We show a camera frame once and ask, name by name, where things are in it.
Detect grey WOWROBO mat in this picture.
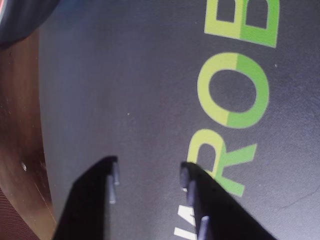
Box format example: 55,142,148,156
37,0,320,240

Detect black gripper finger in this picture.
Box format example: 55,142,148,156
179,161,278,240
53,156,120,240

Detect large red bowl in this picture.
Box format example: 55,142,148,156
0,0,61,48

